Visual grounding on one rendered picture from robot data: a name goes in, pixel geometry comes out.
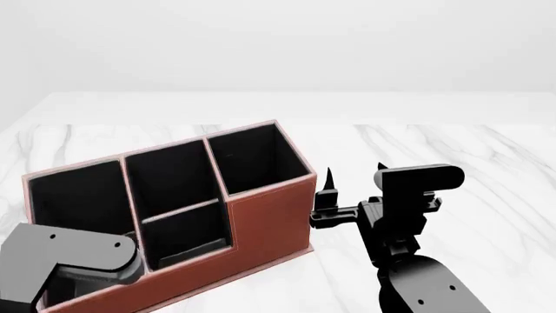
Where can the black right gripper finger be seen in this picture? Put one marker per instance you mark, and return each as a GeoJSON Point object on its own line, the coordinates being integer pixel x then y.
{"type": "Point", "coordinates": [328, 199]}
{"type": "Point", "coordinates": [381, 166]}

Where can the brown leather compartment caddy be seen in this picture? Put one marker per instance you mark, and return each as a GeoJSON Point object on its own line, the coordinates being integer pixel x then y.
{"type": "Point", "coordinates": [269, 228]}

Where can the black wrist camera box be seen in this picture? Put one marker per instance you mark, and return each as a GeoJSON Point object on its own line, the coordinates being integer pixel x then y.
{"type": "Point", "coordinates": [412, 182]}

